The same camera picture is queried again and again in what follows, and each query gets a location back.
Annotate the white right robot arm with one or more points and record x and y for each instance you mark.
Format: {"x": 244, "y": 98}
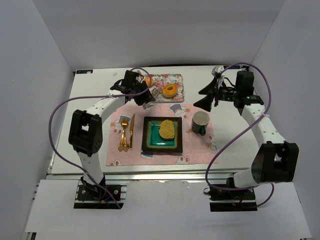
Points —
{"x": 276, "y": 159}

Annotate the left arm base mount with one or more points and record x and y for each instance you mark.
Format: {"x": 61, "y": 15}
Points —
{"x": 92, "y": 197}

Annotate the pink bunny placemat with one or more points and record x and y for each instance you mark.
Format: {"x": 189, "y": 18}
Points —
{"x": 196, "y": 149}

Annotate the floral rectangular tray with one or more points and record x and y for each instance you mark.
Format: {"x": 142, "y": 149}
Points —
{"x": 161, "y": 81}

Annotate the aluminium table rail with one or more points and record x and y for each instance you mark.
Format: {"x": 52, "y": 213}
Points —
{"x": 219, "y": 176}

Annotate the green white mug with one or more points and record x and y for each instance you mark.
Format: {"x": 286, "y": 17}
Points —
{"x": 199, "y": 123}

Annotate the seeded bread slice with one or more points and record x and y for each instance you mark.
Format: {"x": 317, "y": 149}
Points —
{"x": 167, "y": 129}

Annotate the gold knife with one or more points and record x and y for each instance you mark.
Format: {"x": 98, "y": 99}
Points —
{"x": 131, "y": 131}

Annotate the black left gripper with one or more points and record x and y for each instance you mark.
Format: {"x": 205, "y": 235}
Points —
{"x": 139, "y": 93}

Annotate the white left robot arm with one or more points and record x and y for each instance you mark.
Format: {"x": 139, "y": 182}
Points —
{"x": 86, "y": 129}

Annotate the round bun rear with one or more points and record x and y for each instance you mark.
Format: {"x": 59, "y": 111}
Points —
{"x": 149, "y": 81}

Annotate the orange glazed donut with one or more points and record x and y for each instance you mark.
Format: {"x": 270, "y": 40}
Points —
{"x": 170, "y": 90}

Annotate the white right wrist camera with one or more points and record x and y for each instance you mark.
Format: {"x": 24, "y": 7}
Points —
{"x": 217, "y": 71}

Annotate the black teal square plate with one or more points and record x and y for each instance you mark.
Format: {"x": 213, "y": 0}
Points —
{"x": 154, "y": 143}

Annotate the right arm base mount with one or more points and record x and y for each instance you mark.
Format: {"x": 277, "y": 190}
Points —
{"x": 226, "y": 198}

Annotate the gold fork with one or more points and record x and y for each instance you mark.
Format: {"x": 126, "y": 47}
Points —
{"x": 123, "y": 143}

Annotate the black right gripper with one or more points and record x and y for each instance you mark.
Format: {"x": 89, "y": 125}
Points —
{"x": 216, "y": 93}

